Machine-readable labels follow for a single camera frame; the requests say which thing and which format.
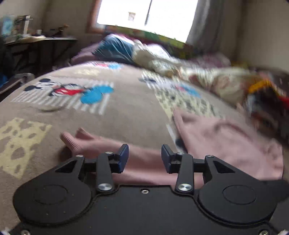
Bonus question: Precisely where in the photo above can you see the pink sweatshirt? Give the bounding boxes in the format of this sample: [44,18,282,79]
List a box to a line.
[60,109,284,185]

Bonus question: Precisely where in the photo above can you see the Mickey Mouse bed blanket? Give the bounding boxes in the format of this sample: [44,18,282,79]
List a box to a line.
[1,62,247,228]

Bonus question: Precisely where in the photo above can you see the cream floral duvet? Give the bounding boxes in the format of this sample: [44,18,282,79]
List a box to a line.
[132,40,262,106]

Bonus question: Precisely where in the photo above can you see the folded dark brown garments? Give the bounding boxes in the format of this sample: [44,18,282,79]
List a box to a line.
[244,87,288,142]

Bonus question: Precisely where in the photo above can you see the yellow garment on pile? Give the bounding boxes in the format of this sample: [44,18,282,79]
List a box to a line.
[247,79,273,94]

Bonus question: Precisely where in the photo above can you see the colourful alphabet bed bumper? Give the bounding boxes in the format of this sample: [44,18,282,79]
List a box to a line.
[103,25,198,59]

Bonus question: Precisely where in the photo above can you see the blue pillow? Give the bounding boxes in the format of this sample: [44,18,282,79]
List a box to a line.
[93,34,135,65]

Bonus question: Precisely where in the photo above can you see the dark side desk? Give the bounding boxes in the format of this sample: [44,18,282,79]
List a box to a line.
[5,37,78,75]

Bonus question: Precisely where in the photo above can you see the grey window curtain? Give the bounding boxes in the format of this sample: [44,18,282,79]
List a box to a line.
[186,0,242,59]

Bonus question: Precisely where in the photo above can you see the blue packet on desk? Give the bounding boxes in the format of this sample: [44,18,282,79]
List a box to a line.
[1,15,14,43]

